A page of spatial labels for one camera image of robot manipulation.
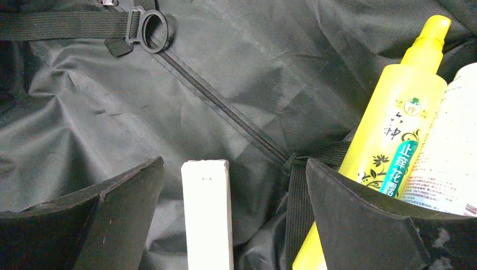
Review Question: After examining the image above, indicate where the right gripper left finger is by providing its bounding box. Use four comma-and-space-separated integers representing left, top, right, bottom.
1, 157, 164, 269

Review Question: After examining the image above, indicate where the yellow green tube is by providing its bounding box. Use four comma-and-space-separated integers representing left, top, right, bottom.
292, 15, 451, 269

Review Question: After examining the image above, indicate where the white bottle teal cap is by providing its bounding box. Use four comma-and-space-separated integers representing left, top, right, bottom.
401, 63, 476, 217

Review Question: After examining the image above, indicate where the small white barcode box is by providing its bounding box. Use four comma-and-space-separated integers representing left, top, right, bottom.
181, 160, 234, 270

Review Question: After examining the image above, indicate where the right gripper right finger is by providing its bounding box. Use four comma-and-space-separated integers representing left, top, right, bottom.
306, 159, 476, 269

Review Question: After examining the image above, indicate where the pink hard-shell suitcase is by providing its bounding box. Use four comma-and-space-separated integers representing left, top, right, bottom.
1, 1, 476, 269

